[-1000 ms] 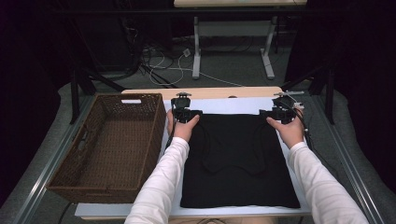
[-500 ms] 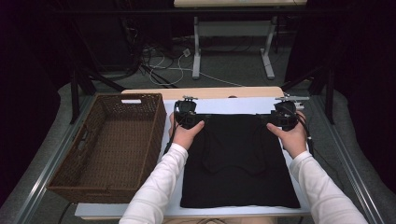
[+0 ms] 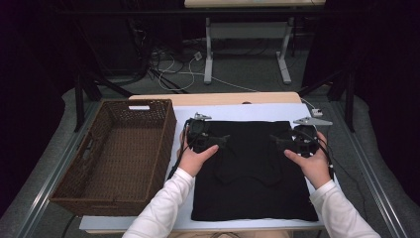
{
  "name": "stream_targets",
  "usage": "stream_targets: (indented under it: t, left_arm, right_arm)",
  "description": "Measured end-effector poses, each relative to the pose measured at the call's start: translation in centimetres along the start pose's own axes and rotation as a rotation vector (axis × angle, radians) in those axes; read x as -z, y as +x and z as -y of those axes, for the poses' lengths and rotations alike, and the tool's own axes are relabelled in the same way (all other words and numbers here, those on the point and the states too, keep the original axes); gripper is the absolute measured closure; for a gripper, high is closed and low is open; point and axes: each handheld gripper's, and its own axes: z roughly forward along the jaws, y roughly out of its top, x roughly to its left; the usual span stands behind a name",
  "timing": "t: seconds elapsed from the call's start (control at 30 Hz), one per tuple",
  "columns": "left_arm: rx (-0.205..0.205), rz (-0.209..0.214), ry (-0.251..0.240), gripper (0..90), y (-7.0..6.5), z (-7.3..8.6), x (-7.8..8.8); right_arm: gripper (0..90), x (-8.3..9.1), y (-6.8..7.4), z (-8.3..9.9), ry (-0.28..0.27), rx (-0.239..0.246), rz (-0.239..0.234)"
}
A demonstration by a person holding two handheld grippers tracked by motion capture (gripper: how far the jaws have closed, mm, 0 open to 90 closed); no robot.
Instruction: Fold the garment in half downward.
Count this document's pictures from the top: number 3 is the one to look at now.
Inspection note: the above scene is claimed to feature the right hand-held gripper black cable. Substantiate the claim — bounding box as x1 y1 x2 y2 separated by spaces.
316 142 336 181

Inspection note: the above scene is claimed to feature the person's left hand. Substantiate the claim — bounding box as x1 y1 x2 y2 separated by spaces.
177 130 220 179

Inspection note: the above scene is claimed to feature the thin black floor cable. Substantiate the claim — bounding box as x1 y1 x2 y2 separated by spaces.
326 120 368 232

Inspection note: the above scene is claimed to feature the person's right hand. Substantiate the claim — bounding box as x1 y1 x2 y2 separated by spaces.
283 132 331 190

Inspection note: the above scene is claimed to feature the black horizontal metal bar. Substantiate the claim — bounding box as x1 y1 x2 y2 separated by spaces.
58 9 365 17

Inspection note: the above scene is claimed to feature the white floor cable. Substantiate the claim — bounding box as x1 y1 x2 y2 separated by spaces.
157 54 316 111

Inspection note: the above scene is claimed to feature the white table board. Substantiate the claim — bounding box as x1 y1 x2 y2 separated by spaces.
78 102 326 232

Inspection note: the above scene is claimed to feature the brown wicker basket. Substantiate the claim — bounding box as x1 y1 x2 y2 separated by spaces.
49 98 177 217

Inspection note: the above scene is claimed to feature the hand-held gripper black cable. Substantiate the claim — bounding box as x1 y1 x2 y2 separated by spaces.
166 119 192 181
316 142 336 181

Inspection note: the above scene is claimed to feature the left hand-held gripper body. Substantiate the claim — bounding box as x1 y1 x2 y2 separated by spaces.
185 112 220 154

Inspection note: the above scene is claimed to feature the aluminium floor rail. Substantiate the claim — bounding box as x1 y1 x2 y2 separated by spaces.
331 101 407 238
13 101 102 238

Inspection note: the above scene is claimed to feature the black cable bundle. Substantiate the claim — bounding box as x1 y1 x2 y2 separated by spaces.
127 16 191 95

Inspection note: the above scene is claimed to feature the thick black floor cable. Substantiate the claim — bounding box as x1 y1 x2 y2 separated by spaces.
60 214 78 238

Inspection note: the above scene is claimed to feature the dark curtain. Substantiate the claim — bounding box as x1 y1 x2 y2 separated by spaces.
0 0 78 219
355 0 420 206

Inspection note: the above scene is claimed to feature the left hand-held gripper black cable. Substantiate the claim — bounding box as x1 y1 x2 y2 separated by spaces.
166 119 192 181

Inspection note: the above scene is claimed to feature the black sleeveless shirt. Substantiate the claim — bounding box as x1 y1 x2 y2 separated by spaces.
190 120 320 222

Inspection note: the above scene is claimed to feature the desk with white legs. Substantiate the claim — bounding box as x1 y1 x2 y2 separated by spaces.
183 0 326 85

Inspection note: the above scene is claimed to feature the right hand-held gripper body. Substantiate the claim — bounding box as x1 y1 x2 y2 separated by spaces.
286 116 334 159

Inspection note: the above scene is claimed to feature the black metal stand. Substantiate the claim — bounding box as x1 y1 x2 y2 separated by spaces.
296 67 357 133
73 70 135 133

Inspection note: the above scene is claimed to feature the light wooden table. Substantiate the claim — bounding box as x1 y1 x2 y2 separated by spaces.
86 91 325 234

